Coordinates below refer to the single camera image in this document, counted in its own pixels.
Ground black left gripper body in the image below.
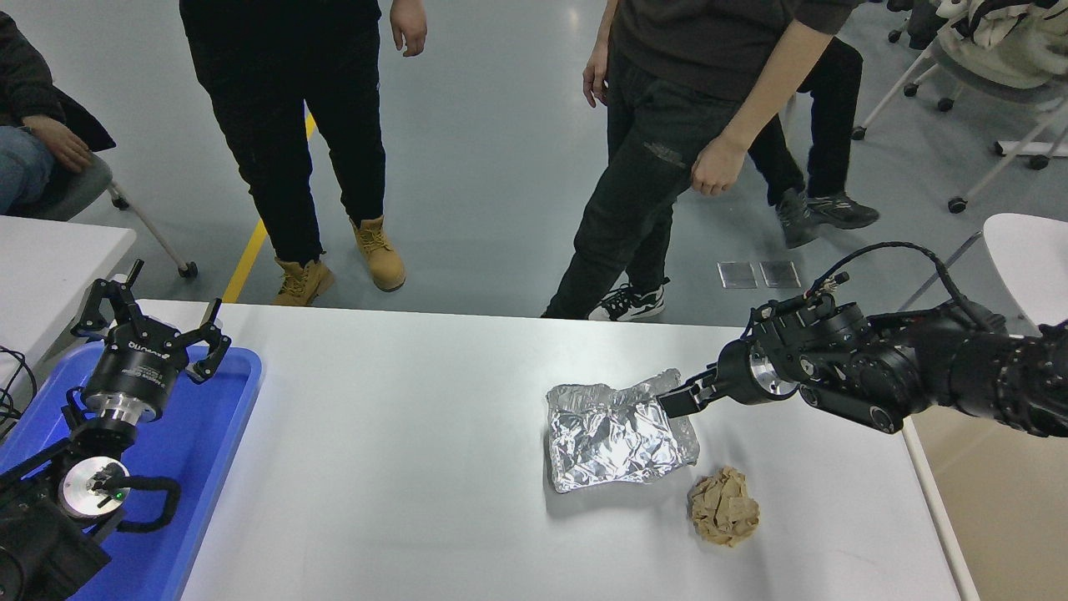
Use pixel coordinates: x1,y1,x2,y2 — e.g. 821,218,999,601
82,326,188,412

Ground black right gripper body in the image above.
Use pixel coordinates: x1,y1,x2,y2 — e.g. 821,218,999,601
716,339,765,407

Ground silver foil tray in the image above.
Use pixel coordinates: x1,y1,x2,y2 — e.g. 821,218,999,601
545,369,702,495

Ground person's hand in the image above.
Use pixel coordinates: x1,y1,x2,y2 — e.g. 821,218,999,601
23,114,91,172

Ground person's left hand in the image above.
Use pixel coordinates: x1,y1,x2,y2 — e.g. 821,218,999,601
690,132,752,198
389,0,429,58

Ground person's right hand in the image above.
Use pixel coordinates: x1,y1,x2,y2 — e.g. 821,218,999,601
582,42,612,109

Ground white side table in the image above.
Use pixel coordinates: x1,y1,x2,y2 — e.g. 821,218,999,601
0,215,137,393

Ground blue plastic tray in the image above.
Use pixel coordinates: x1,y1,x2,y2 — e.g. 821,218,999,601
0,342,264,601

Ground crumpled tan paper ball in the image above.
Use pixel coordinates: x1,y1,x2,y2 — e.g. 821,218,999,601
688,466,761,549

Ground grey wheeled chair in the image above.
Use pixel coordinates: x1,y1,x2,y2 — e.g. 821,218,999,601
33,153,199,279

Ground person in tan boots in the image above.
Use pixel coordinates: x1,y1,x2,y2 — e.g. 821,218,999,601
179,0,429,308

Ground seated person in black jacket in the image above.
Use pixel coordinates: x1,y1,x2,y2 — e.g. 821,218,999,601
0,10,116,216

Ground person in black-white sneakers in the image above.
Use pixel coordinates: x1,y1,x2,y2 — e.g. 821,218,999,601
541,0,864,324

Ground person in grey sneakers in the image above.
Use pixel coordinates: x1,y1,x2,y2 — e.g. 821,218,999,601
747,38,881,250

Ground large pale bin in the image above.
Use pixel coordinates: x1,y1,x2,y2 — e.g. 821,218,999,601
901,401,1068,601

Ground white round table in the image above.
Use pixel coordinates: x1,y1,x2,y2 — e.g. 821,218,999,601
901,213,1068,331

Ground white wheeled chair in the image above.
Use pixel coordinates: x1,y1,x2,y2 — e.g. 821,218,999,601
849,38,1068,214

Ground cream coat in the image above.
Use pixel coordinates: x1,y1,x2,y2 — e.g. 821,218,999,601
933,0,1068,91

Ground black cable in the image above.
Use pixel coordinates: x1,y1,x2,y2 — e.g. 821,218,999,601
0,346,38,439

